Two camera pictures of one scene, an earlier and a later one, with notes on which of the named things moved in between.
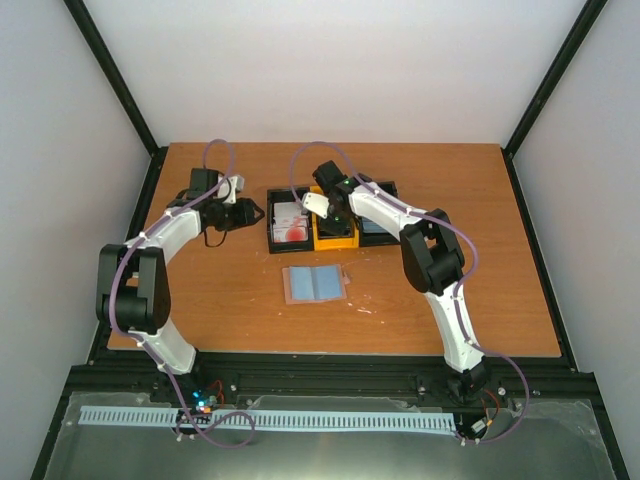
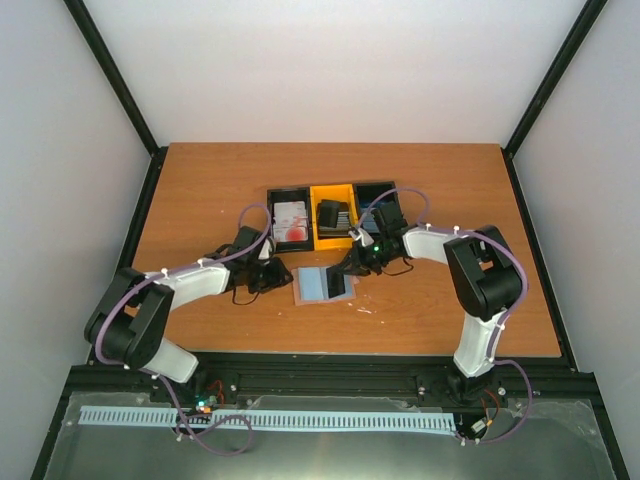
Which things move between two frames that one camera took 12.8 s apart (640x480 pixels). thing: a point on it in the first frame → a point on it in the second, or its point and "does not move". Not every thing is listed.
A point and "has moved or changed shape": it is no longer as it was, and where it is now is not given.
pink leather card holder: (314, 283) has moved or changed shape
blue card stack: (369, 226) does not move
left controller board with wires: (204, 403) does not move
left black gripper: (244, 214) → (278, 279)
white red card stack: (289, 224) does not move
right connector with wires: (480, 425) does not move
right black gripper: (335, 229) → (358, 265)
